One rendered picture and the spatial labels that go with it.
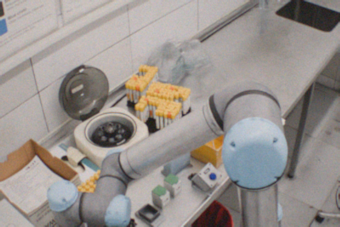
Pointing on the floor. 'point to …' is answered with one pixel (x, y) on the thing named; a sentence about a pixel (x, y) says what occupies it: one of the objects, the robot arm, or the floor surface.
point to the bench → (224, 38)
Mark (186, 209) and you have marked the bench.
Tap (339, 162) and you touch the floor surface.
